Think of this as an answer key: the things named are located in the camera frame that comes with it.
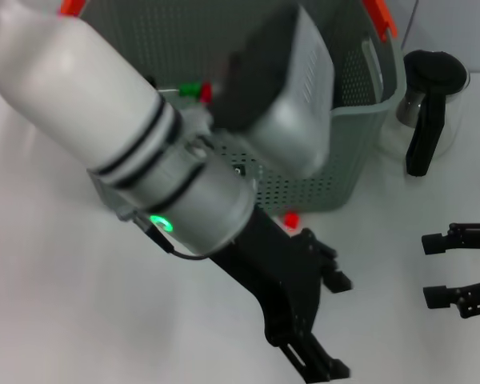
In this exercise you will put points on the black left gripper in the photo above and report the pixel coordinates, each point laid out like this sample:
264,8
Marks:
280,280

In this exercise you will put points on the small red toy brick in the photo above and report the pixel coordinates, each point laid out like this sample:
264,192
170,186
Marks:
291,222

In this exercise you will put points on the dark red curved toy brick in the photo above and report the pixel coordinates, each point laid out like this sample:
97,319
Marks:
206,93

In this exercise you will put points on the small green toy brick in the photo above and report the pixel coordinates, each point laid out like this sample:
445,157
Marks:
189,89

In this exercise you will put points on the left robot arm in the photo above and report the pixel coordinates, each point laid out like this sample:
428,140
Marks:
84,100

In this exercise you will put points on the grey perforated plastic storage bin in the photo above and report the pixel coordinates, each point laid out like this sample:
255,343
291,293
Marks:
344,160

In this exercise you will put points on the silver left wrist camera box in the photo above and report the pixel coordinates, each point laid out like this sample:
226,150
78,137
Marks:
288,120

